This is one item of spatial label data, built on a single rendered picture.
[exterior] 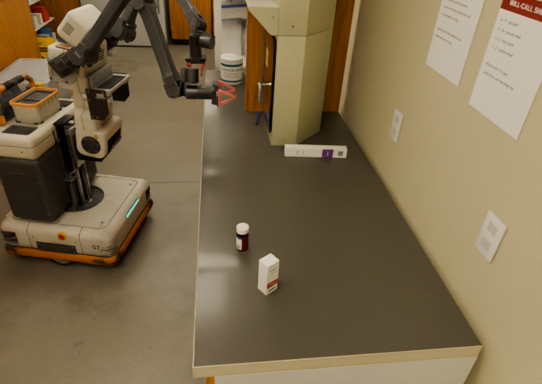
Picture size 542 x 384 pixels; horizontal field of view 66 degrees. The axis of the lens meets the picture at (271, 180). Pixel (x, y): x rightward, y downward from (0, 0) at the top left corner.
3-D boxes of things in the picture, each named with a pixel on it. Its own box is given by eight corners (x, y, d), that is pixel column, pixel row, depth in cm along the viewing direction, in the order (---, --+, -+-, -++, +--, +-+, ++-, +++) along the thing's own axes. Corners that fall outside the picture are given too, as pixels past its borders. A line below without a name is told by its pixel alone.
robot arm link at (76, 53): (134, -28, 168) (119, -32, 159) (158, -3, 169) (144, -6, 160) (81, 55, 186) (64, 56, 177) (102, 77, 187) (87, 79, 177)
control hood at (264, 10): (268, 17, 184) (269, -7, 178) (277, 35, 157) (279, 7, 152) (242, 16, 182) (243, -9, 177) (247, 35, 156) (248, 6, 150)
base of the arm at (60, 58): (62, 54, 188) (47, 62, 178) (73, 44, 185) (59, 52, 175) (76, 70, 191) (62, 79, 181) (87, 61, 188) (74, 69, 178)
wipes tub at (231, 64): (241, 77, 255) (242, 52, 247) (243, 85, 244) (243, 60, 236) (220, 77, 253) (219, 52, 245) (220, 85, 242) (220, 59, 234)
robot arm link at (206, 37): (201, 22, 202) (191, 17, 195) (221, 26, 198) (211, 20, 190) (196, 47, 204) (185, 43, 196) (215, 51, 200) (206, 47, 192)
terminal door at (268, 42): (263, 106, 206) (267, 22, 184) (270, 134, 180) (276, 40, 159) (262, 106, 206) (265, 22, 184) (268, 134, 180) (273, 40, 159)
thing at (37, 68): (78, 94, 373) (71, 58, 356) (57, 123, 323) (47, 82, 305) (29, 94, 368) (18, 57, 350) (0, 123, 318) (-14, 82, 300)
